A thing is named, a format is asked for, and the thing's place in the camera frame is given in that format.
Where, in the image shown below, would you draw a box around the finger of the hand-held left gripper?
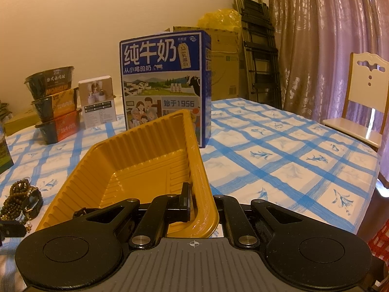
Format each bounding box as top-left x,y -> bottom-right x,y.
0,222 -> 27,238

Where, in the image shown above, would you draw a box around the large cardboard box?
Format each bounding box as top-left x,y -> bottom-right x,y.
166,26 -> 244,101

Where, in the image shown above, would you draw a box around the orange label noodle bowl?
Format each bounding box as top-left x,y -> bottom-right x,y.
30,88 -> 80,121

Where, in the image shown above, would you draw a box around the white wooden chair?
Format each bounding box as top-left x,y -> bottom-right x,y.
321,52 -> 389,153

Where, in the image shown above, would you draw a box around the dark beads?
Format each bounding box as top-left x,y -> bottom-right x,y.
24,187 -> 44,215

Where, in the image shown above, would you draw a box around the yellow plastic bag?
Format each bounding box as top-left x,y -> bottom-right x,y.
198,9 -> 242,32

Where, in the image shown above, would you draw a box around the yellow plastic tray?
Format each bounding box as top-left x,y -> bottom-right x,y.
35,109 -> 220,238

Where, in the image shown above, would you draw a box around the brown bead bracelet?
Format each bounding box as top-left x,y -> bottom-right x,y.
0,178 -> 32,221

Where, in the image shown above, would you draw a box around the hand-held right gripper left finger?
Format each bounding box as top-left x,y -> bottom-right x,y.
73,182 -> 196,248

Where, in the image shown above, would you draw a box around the blue checked tablecloth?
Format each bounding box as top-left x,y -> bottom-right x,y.
0,97 -> 382,280

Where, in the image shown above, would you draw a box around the green milk gift box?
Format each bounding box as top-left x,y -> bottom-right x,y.
0,125 -> 15,174

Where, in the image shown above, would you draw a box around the black label noodle bowl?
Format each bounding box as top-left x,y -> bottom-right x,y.
25,66 -> 76,100

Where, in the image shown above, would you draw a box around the red patterned cloth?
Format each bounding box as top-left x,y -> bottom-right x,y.
368,220 -> 389,260

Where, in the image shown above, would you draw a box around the folded metal step ladder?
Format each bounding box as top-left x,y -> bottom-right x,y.
232,0 -> 282,110

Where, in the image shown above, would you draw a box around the red label noodle bowl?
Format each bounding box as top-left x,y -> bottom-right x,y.
34,109 -> 83,144

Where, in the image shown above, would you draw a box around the small white product box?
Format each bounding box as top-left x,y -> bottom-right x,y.
78,75 -> 117,129

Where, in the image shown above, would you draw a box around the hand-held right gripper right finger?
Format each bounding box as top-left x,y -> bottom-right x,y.
213,195 -> 304,247

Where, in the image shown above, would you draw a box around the small cardboard box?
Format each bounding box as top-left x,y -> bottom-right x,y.
2,109 -> 41,137

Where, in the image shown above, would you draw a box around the blue milk carton box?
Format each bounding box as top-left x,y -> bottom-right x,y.
119,30 -> 212,148

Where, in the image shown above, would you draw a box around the pink patterned curtain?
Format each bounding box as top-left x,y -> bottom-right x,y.
267,0 -> 389,186

